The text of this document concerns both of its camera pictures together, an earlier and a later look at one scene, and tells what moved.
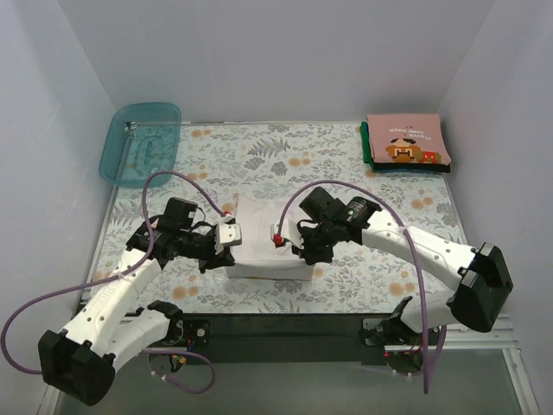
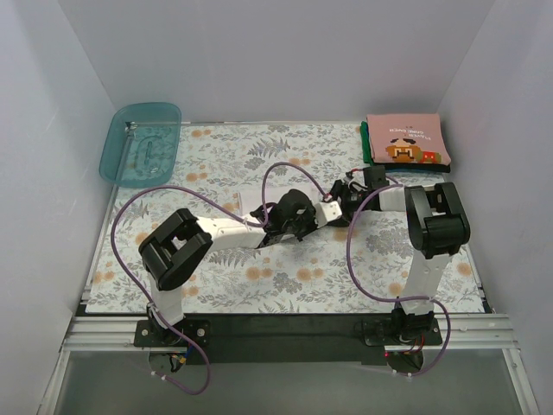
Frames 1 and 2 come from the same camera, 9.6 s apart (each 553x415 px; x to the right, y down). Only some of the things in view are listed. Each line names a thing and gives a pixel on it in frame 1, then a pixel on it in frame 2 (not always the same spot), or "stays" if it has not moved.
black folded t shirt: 417,167 stays
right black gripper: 308,245 → 339,195
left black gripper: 216,258 → 309,224
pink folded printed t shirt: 408,138 stays
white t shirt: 257,257 → 257,197
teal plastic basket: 140,139 stays
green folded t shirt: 367,156 stays
